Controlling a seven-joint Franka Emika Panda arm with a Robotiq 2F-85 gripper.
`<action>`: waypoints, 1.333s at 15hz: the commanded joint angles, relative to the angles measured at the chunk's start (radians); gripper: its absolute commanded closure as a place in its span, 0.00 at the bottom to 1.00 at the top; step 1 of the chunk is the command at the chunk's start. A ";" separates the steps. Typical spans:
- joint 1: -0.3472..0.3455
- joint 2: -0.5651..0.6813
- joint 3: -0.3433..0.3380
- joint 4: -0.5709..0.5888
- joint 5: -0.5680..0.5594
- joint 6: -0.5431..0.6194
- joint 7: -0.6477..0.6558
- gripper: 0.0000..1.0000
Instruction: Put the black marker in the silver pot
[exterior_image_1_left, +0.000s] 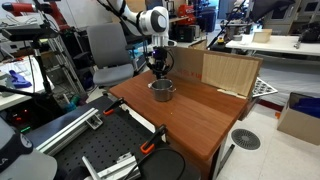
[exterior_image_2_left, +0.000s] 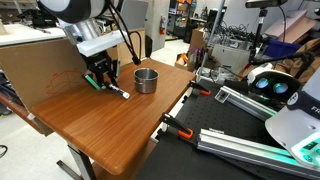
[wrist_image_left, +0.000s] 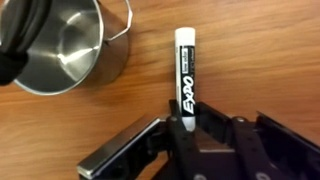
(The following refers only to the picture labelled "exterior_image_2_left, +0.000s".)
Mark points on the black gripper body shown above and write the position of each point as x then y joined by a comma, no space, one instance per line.
100,63

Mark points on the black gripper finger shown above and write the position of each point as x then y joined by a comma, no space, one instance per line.
114,75
93,82

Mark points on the black marker with white label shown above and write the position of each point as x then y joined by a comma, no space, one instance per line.
120,92

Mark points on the silver metal pot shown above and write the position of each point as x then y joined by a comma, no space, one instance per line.
146,85

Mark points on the wooden table top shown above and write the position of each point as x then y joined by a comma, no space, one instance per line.
110,126

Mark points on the large brown cardboard panel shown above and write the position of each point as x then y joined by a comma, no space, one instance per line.
40,66

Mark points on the grey partition panel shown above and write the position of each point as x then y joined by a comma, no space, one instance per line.
133,15

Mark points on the black equipment on white table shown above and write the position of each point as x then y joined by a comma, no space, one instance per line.
40,18

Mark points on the grey metal table leg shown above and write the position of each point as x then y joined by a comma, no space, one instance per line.
80,161

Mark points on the white background table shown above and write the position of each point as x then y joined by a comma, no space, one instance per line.
20,35

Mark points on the brown cardboard box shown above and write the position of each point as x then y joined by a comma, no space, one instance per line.
198,38

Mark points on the black perforated breadboard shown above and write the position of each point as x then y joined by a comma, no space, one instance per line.
206,113

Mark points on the slanted aluminium pole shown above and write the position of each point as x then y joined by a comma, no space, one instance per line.
210,36

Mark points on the grey plastic container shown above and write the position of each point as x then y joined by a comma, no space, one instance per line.
230,56

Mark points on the white VR headset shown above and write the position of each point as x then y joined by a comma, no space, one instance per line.
271,85

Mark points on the blue plastic bin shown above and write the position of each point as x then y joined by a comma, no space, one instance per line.
278,48

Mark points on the tan cardboard sheet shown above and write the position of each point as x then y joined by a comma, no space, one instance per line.
293,25

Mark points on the person in brown jacket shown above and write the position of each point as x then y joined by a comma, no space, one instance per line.
306,53

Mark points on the short aluminium profile rail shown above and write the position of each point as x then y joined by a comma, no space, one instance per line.
243,101

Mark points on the long aluminium profile rail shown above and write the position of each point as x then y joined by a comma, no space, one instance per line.
240,148

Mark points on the black camera tripod stand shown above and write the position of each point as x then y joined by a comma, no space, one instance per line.
258,36

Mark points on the black camera on stand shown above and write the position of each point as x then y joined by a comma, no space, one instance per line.
261,3

